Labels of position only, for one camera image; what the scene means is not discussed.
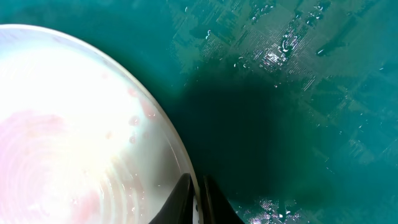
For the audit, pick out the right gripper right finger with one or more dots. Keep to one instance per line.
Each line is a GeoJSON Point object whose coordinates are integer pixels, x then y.
{"type": "Point", "coordinates": [215, 206]}

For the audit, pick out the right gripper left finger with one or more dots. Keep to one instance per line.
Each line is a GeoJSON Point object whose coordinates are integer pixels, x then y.
{"type": "Point", "coordinates": [178, 208]}

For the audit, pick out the light blue plastic plate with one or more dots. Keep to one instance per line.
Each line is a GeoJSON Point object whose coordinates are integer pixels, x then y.
{"type": "Point", "coordinates": [82, 140]}

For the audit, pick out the teal plastic tray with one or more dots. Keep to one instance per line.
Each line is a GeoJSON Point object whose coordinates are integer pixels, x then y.
{"type": "Point", "coordinates": [290, 105]}

